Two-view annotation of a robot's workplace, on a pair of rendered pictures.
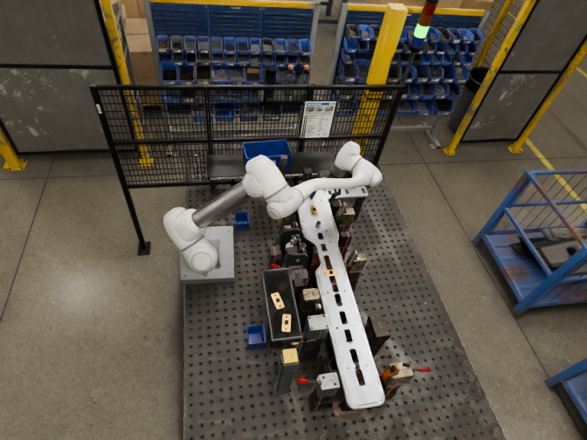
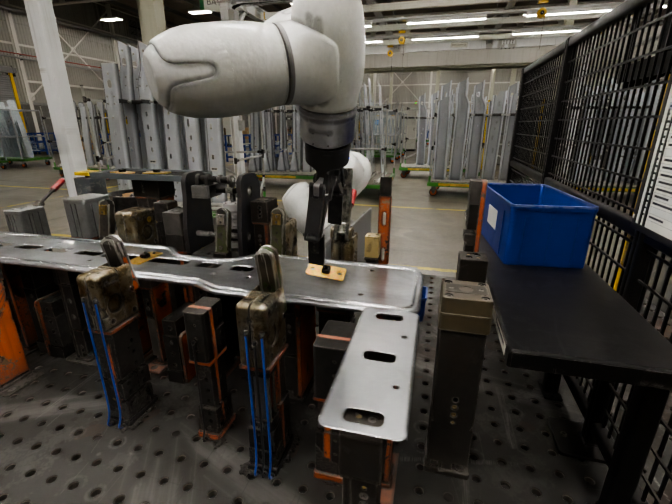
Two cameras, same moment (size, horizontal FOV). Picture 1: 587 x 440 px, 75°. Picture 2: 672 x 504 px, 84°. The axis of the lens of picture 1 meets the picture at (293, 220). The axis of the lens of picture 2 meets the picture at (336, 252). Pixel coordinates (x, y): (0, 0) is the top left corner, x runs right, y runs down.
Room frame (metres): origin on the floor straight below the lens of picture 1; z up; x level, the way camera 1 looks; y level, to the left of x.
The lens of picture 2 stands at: (2.08, -0.74, 1.31)
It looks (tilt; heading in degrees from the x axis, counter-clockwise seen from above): 19 degrees down; 122
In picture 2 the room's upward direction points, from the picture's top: straight up
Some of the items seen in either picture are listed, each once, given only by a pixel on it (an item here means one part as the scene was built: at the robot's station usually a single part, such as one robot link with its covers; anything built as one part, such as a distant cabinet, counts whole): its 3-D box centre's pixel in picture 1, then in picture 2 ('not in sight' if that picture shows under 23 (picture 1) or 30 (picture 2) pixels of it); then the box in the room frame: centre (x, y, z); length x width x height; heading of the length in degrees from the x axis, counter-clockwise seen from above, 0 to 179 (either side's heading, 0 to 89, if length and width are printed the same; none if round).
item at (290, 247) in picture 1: (291, 266); (227, 256); (1.26, -0.03, 0.94); 0.18 x 0.13 x 0.49; 17
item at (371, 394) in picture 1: (333, 276); (136, 260); (1.20, -0.27, 1.00); 1.38 x 0.22 x 0.02; 17
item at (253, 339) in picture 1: (255, 337); not in sight; (0.89, 0.10, 0.74); 0.11 x 0.10 x 0.09; 17
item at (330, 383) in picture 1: (322, 393); (38, 260); (0.61, -0.27, 0.88); 0.11 x 0.10 x 0.36; 107
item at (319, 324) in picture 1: (312, 339); (100, 260); (0.86, -0.20, 0.90); 0.13 x 0.10 x 0.41; 107
